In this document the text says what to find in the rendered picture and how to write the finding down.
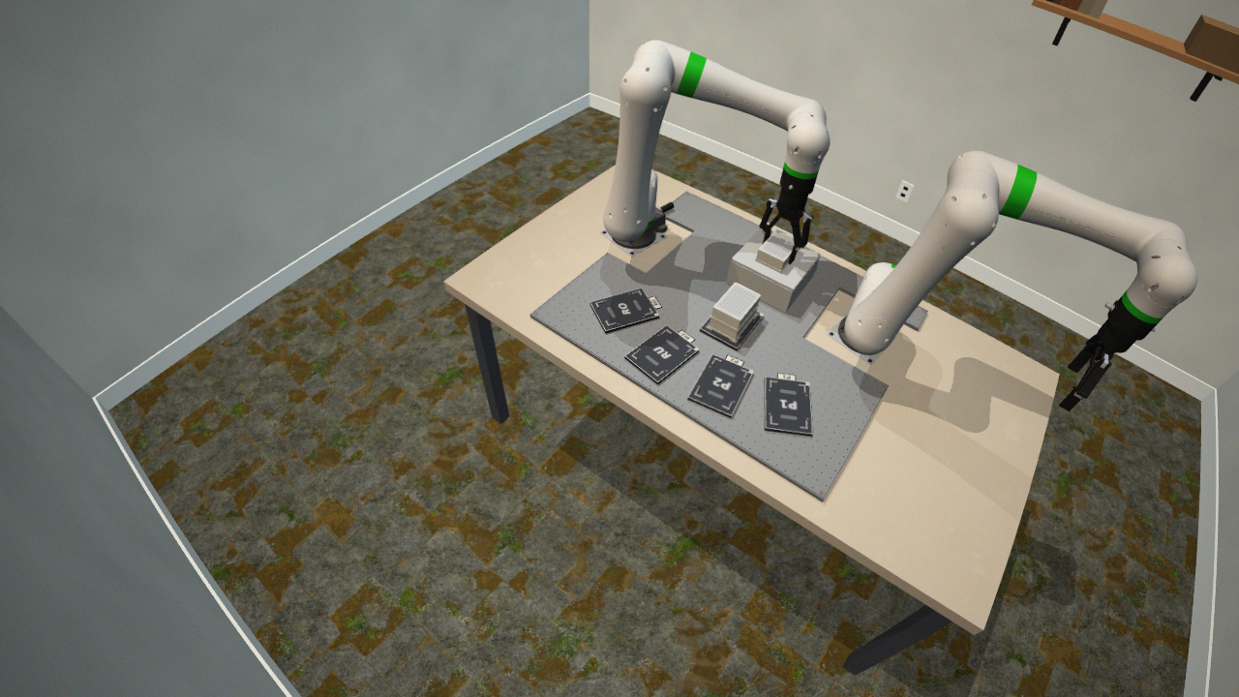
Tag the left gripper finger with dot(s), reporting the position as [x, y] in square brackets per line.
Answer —
[1090, 379]
[1085, 355]

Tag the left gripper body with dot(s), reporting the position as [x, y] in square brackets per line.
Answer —
[1112, 341]

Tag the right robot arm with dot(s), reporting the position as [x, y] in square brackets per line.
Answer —
[660, 68]

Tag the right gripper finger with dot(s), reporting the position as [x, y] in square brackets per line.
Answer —
[799, 241]
[767, 228]

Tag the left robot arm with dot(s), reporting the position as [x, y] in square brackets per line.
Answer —
[978, 184]

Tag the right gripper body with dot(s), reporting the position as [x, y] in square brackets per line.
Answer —
[791, 203]

